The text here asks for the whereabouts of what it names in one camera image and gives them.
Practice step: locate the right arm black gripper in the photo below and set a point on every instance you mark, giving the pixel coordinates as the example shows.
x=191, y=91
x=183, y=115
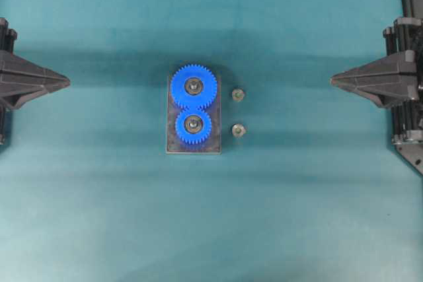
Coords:
x=394, y=81

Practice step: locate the threaded shaft in large gear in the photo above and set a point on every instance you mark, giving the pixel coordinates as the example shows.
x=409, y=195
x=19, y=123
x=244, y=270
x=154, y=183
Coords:
x=194, y=86

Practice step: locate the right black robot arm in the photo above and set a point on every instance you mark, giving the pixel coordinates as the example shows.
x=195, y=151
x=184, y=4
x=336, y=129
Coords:
x=394, y=82

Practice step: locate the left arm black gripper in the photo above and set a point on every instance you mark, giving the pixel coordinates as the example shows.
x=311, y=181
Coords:
x=21, y=80

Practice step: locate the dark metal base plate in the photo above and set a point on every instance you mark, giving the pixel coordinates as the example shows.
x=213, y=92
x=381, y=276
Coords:
x=212, y=145

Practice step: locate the large blue plastic gear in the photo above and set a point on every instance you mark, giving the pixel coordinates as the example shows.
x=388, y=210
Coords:
x=180, y=91

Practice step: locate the metal washer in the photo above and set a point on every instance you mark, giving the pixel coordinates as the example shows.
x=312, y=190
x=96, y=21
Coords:
x=238, y=130
x=238, y=94

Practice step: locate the threaded shaft in small gear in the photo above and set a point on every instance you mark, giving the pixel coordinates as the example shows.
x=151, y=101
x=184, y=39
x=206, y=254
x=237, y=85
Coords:
x=193, y=125

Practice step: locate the small blue plastic gear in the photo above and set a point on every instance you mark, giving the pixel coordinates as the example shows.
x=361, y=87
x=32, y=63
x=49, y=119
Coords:
x=193, y=137

